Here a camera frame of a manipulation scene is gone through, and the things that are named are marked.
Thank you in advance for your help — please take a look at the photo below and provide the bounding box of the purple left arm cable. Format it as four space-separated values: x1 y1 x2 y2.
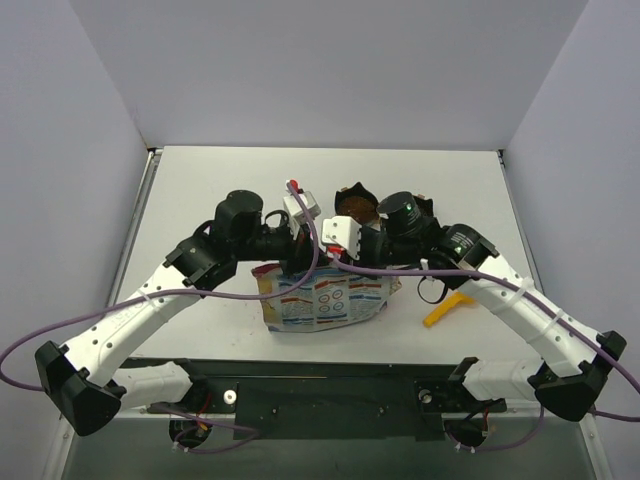
0 182 321 455

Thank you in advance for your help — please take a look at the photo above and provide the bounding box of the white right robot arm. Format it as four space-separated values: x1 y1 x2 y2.
359 191 627 422

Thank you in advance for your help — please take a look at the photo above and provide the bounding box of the black fish cat bowl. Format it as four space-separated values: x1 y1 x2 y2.
334 182 379 225

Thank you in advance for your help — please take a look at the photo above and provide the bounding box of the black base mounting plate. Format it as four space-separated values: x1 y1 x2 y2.
122 358 509 444

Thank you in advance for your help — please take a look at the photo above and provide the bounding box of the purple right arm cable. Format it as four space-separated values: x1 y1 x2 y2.
329 254 640 455

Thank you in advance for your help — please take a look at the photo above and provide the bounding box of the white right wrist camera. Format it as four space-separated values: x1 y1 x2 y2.
321 215 363 261

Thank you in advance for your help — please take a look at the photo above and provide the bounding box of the pet food bag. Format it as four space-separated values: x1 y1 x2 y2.
252 263 402 333

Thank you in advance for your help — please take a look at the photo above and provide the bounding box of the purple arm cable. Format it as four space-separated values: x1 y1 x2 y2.
0 182 321 455
329 254 640 455

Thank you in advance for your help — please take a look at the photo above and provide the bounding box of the wooden bowl stand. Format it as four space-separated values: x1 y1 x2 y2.
369 191 421 224

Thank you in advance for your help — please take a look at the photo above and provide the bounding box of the yellow plastic scoop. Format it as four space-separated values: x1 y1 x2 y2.
422 292 474 328

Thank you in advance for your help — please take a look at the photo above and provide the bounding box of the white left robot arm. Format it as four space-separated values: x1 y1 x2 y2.
35 183 320 436

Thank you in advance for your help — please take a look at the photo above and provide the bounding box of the black paw cat bowl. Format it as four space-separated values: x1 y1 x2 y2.
413 195 434 217

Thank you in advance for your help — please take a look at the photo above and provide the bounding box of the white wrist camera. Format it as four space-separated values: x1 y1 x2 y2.
281 178 321 236
321 215 363 261

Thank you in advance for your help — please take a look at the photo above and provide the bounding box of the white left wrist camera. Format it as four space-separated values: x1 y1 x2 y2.
281 178 321 236

